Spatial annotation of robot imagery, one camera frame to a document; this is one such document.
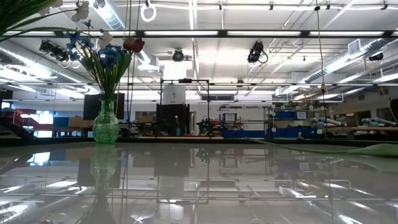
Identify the red artificial tulip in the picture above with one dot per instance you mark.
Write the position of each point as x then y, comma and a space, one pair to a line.
129, 44
140, 45

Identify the blue artificial flower bunch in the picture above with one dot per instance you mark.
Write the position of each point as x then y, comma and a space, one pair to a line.
74, 37
110, 54

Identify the dark-headed artificial tulip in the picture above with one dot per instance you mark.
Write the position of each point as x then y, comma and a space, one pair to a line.
376, 150

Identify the white artificial flower bunch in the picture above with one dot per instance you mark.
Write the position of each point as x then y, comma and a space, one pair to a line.
18, 12

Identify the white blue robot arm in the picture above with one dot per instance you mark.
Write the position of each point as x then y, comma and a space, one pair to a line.
325, 122
377, 122

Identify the black background robot arm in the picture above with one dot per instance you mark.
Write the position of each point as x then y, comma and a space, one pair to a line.
205, 124

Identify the small background flower vase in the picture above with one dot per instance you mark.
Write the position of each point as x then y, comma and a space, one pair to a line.
177, 117

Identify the green glass vase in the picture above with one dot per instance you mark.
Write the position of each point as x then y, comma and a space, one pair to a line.
106, 127

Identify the white round tank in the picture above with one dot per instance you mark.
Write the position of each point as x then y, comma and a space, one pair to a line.
174, 95

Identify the white sign board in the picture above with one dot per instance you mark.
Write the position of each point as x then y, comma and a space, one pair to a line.
230, 117

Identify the black partition panel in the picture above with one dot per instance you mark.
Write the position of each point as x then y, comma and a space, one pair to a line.
164, 118

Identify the blue storage bin row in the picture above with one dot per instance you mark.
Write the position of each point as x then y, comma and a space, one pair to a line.
248, 133

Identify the black overhead beam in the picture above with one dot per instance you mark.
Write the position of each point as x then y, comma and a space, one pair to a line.
222, 33

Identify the black monitor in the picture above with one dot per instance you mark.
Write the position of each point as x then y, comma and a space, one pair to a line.
88, 109

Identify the cardboard box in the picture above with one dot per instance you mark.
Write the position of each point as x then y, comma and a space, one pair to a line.
79, 122

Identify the red metal stairs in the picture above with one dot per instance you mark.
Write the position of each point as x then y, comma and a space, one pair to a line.
42, 126

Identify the wooden workbench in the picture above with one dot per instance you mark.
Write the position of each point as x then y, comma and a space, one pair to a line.
373, 128

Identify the black ceiling lamp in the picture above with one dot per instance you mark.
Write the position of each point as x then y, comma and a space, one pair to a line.
376, 57

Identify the black metal station frame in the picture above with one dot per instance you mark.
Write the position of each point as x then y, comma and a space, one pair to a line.
185, 80

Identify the black ceiling camera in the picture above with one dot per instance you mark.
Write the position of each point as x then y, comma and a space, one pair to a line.
59, 55
255, 51
178, 56

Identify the black aluminium table frame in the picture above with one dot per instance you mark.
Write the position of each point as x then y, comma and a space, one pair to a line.
56, 142

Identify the silver air duct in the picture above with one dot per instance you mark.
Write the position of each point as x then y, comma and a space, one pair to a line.
18, 53
342, 60

